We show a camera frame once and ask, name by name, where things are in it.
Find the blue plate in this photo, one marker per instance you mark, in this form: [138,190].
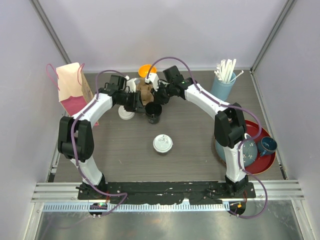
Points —
[249,152]

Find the pink paper gift bag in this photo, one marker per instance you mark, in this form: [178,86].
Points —
[74,92]

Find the cardboard cup carrier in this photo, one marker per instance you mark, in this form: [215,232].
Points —
[145,93]

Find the dark blue mug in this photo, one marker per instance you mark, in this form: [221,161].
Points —
[266,146]

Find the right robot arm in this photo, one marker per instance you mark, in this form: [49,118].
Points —
[229,121]

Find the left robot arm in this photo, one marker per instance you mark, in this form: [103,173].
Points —
[75,136]

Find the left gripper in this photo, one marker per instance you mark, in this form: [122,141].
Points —
[136,105]

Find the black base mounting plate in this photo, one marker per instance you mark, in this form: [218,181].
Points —
[170,193]

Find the red round tray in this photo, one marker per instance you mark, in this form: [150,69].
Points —
[262,163]

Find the black paper coffee cup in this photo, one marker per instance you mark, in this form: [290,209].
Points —
[153,112]

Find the blue straw holder cup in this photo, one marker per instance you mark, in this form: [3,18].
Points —
[220,89]

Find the orange bowl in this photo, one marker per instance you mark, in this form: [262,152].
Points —
[144,69]

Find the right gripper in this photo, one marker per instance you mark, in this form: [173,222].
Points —
[157,97]

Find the white cup lid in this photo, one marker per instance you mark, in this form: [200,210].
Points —
[162,143]
[125,115]

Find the white wrapped straws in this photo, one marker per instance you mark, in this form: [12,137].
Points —
[225,69]

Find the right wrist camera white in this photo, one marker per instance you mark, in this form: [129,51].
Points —
[152,78]

